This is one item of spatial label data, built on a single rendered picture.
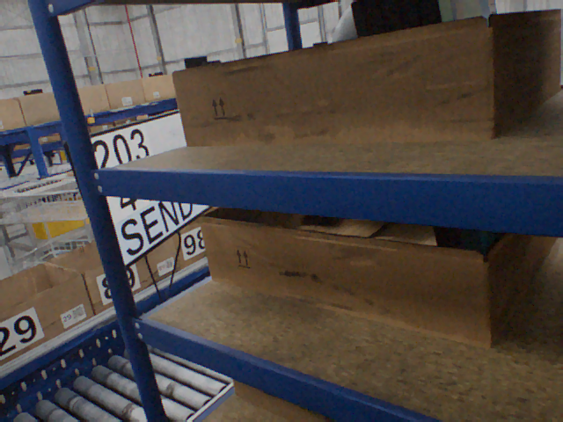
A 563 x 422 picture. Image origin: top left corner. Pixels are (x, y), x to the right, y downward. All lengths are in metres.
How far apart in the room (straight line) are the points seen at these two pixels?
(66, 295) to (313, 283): 1.29
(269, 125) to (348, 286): 0.20
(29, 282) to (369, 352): 1.67
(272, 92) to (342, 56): 0.10
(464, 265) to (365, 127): 0.16
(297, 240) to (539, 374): 0.28
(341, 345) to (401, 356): 0.06
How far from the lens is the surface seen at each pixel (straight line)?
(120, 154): 1.15
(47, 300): 1.76
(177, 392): 1.57
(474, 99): 0.45
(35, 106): 6.68
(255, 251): 0.63
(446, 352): 0.51
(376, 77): 0.48
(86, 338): 1.79
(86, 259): 2.13
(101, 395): 1.68
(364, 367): 0.49
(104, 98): 7.12
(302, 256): 0.58
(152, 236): 1.20
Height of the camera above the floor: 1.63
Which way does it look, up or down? 17 degrees down
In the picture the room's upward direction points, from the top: 9 degrees counter-clockwise
